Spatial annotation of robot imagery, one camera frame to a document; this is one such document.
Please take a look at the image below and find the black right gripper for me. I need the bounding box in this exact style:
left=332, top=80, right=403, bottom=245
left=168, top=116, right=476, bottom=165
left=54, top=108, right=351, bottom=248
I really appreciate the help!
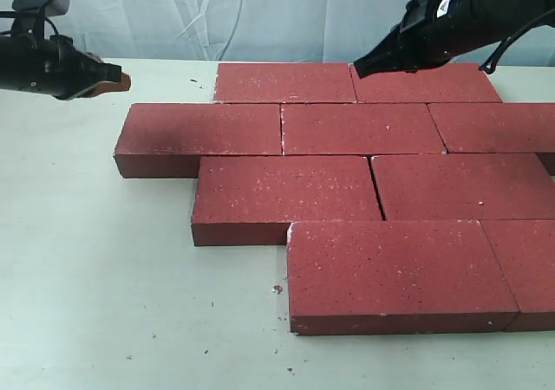
left=353, top=0, right=452, bottom=78

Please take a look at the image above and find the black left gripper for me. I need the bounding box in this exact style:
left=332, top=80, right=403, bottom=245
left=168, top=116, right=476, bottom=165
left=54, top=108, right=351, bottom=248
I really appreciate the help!
left=12, top=35, right=132, bottom=101

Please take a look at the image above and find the red brick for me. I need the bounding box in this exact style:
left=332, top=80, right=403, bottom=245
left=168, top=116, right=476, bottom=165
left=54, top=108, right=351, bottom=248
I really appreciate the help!
left=428, top=102, right=554, bottom=153
left=114, top=103, right=282, bottom=179
left=287, top=220, right=519, bottom=335
left=351, top=63, right=501, bottom=104
left=191, top=155, right=382, bottom=246
left=482, top=220, right=554, bottom=332
left=213, top=62, right=356, bottom=104

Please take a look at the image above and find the red brick being placed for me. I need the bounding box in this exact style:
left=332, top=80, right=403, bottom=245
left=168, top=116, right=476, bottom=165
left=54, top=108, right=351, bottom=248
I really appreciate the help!
left=281, top=103, right=446, bottom=156

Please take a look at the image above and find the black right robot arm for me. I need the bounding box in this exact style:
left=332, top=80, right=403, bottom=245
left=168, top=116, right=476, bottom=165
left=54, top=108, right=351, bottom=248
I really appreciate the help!
left=353, top=0, right=554, bottom=79

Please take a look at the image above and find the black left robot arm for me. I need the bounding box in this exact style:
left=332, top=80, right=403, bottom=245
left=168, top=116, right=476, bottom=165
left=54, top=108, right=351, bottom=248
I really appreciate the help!
left=1, top=36, right=131, bottom=101

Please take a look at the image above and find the red brick second row right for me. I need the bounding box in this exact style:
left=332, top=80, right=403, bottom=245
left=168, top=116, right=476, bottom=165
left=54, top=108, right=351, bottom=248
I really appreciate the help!
left=370, top=153, right=554, bottom=221

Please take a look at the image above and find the white backdrop cloth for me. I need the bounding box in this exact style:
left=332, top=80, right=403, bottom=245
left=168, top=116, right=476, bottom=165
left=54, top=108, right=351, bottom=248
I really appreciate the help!
left=0, top=0, right=555, bottom=67

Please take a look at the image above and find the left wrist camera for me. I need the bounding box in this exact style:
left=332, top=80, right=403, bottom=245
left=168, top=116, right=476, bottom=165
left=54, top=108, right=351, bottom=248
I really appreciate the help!
left=11, top=0, right=70, bottom=17

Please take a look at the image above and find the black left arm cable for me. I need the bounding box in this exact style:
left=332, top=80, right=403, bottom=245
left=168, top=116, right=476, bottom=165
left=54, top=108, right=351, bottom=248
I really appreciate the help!
left=0, top=11, right=62, bottom=40

